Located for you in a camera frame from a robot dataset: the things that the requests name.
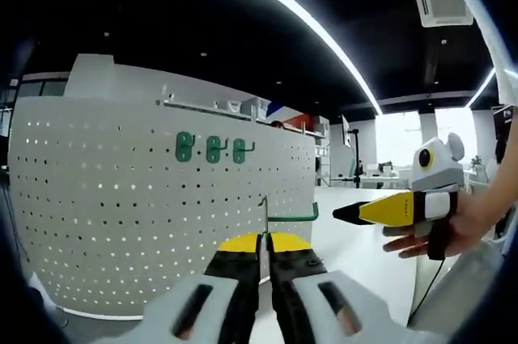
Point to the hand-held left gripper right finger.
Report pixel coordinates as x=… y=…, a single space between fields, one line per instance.
x=291 y=291

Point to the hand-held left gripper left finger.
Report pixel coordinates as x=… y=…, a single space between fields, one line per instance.
x=239 y=291

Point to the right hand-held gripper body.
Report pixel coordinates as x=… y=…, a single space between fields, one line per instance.
x=439 y=170

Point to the green hook assembly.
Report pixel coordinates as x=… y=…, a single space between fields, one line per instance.
x=239 y=154
x=291 y=219
x=182 y=149
x=211 y=151

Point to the white perforated mounting plate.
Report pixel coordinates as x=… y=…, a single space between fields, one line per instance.
x=121 y=117

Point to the person's right hand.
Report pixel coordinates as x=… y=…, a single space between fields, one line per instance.
x=471 y=218

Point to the black tripod stand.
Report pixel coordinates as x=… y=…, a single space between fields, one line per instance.
x=357 y=158

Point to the person's torso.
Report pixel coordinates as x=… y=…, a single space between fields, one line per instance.
x=457 y=291

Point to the red white blue flag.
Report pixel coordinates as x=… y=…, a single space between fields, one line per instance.
x=299 y=119

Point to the grey metal shelving rack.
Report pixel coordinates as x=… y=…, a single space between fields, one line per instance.
x=202 y=108

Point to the long ceiling light strip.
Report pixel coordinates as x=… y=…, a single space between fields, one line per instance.
x=303 y=5

